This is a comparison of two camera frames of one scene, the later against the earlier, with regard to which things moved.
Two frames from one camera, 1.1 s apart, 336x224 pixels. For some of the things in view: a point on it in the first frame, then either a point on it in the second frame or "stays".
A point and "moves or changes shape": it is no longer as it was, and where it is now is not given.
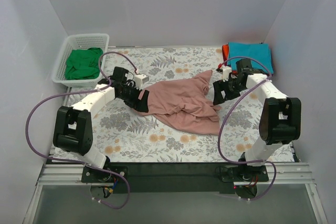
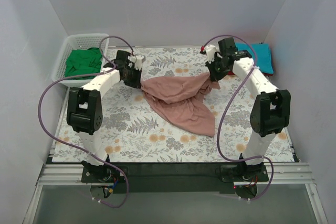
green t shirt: (83, 64) stays
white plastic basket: (79, 42) stays
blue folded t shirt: (259, 51) stays
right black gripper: (228, 89) -> (214, 70)
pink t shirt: (184, 103) moves or changes shape
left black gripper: (134, 96) -> (134, 77)
